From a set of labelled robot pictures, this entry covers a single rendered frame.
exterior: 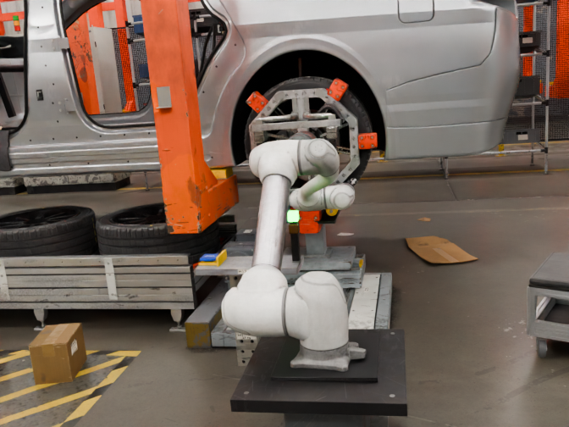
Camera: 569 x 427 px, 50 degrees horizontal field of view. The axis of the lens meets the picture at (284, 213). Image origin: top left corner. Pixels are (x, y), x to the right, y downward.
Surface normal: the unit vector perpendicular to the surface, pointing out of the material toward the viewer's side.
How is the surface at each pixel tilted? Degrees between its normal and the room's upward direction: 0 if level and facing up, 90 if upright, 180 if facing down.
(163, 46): 90
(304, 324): 90
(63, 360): 90
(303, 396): 0
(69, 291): 90
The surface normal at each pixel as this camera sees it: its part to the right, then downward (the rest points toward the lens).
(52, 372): 0.03, 0.22
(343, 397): -0.07, -0.97
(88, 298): -0.19, 0.23
